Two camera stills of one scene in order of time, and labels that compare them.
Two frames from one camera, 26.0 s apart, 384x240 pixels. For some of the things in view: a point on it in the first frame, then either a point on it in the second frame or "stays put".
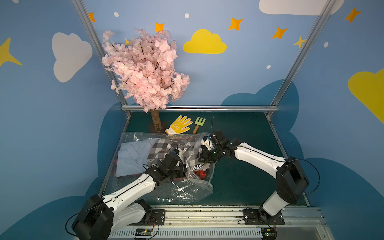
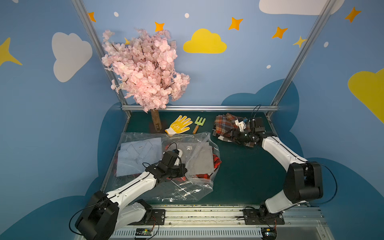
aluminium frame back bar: x=204 y=108 stays put
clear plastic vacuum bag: x=135 y=152 stays put
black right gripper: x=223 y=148 to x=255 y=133
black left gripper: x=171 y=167 stays put
